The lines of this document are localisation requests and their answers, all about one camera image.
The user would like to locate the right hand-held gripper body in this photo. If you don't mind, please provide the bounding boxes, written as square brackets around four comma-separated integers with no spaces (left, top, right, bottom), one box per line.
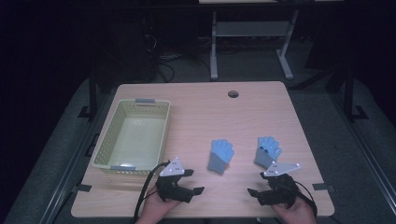
[260,161,302,208]

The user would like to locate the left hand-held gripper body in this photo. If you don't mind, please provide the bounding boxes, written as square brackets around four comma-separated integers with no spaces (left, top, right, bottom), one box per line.
[155,156,194,204]

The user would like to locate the blue knitted glove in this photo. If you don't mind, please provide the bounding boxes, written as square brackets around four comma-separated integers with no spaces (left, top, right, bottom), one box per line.
[253,135,284,170]
[206,138,236,176]

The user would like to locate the pale yellow plastic basket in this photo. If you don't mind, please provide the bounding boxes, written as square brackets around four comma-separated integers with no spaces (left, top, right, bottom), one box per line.
[92,98,172,176]

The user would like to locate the person's left hand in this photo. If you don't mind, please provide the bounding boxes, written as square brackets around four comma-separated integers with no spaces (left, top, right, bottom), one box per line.
[135,186,182,224]

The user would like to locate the person's right hand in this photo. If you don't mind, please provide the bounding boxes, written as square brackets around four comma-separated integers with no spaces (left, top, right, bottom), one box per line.
[270,195,318,224]

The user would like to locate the black tape strip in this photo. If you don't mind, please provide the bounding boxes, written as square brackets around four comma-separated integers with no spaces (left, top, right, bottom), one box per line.
[311,182,336,192]
[71,183,93,193]

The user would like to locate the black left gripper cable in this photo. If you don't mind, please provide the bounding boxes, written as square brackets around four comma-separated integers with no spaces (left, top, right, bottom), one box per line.
[133,161,171,224]

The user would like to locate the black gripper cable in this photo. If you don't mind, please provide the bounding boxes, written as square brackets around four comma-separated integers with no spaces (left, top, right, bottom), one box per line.
[133,161,171,224]
[293,180,318,218]

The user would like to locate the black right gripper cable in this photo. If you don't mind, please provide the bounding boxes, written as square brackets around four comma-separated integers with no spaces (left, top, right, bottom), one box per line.
[293,180,318,218]

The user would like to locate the aluminium floor rail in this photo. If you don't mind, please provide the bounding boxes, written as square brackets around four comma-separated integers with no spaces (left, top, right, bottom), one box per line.
[38,92,110,224]
[329,92,396,217]

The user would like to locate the loose cables on floor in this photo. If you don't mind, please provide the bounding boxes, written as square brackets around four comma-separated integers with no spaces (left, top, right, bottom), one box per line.
[153,52,213,83]

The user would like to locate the black metal stand post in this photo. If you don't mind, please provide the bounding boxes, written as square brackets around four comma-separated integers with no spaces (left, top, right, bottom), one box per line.
[343,66,370,121]
[77,66,99,119]

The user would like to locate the white metal desk frame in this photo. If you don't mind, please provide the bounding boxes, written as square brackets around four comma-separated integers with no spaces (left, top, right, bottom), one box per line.
[209,10,301,82]

